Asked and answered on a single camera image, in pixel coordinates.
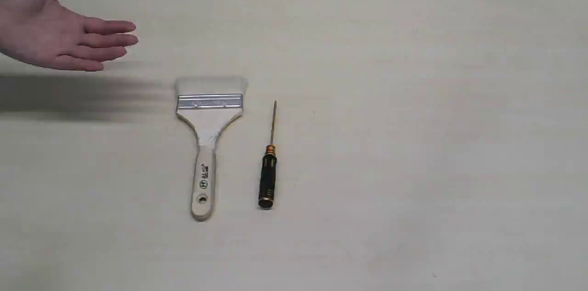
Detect open human hand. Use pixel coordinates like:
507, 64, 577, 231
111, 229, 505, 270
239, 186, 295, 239
0, 0, 138, 72

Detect wide wooden paint brush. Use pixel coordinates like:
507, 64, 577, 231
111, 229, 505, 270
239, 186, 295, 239
175, 76, 247, 222

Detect black gold precision screwdriver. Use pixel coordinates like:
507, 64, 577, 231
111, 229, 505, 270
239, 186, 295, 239
258, 101, 277, 210

